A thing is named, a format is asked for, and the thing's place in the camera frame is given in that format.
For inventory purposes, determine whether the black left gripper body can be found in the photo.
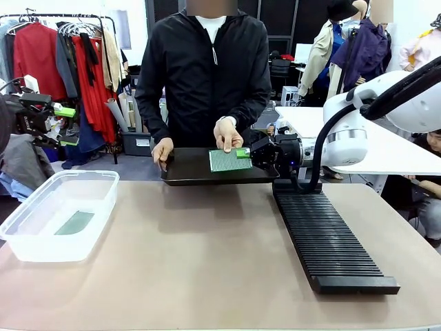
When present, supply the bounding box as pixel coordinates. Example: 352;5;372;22
12;92;55;139

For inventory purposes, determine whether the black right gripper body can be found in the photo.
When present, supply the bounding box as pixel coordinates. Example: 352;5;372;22
249;133;302;174

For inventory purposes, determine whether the green PCB board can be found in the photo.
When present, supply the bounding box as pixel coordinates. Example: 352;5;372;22
209;148;254;173
54;210;96;237

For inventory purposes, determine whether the black plastic tray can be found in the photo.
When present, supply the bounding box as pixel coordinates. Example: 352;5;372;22
160;147;280;188

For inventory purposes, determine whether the person's right forearm black sleeve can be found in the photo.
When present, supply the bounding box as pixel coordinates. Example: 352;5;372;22
146;110;175;144

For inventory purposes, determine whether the person's left forearm black sleeve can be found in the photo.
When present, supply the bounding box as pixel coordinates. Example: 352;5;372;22
220;91;271;128

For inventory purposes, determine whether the person's left hand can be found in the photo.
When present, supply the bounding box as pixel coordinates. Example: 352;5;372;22
213;117;245;154

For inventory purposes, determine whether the person's right hand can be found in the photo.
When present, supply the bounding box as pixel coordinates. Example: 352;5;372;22
150;137;175;172

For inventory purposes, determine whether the red dress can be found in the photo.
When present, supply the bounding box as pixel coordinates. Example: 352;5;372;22
71;36;119;144

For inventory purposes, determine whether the grey clothing pile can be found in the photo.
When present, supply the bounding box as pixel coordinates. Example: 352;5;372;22
0;133;57;199

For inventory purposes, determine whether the grey paper roll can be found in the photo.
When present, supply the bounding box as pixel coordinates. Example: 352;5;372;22
104;98;129;134

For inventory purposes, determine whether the red jacket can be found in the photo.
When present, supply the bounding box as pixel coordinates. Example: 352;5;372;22
13;23;67;103

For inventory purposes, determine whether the black scarf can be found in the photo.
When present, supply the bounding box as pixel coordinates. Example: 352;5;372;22
79;32;99;87

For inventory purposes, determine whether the white computer case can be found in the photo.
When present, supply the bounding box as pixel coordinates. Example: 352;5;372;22
281;86;300;106

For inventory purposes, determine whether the beige hanging garment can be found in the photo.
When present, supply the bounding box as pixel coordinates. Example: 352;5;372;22
101;29;127;92

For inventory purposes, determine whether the dark storage bin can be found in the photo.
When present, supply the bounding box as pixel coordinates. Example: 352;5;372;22
120;130;153;157

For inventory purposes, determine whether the light grey hanging garment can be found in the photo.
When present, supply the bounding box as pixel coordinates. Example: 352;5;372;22
0;19;18;87

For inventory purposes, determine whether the beige paper roll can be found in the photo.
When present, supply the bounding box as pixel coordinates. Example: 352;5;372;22
130;88;143;134

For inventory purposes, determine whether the person in black jacket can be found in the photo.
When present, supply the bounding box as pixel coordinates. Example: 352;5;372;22
134;8;273;148

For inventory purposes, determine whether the black slotted PCB rack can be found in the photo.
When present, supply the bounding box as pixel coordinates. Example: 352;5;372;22
271;179;402;296

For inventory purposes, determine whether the black office chair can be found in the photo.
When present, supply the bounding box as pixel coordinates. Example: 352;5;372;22
269;50;294;88

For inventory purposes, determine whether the black clothes rack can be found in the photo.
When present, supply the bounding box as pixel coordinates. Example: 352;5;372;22
0;12;121;165

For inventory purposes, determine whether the mannequin in beige coat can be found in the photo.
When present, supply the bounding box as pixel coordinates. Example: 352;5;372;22
298;0;368;99

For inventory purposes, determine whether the clear plastic box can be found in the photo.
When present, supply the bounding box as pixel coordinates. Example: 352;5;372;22
0;169;121;263

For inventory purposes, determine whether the white table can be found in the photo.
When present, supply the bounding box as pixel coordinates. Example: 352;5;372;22
274;106;441;176

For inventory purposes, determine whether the mannequin in purple jacket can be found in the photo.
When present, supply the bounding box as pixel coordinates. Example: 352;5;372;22
329;17;394;96

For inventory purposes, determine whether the black hat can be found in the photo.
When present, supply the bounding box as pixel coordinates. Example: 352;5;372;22
326;0;360;23

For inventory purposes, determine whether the seated person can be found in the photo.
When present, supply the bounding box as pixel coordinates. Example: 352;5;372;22
406;129;441;244

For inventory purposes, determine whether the mannequin in pink top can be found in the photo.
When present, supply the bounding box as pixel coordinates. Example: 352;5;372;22
398;29;441;73

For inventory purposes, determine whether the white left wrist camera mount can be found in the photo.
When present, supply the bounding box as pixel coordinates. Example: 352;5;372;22
23;74;41;94

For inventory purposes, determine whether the white wall poster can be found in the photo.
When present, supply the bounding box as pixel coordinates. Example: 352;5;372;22
115;10;132;51

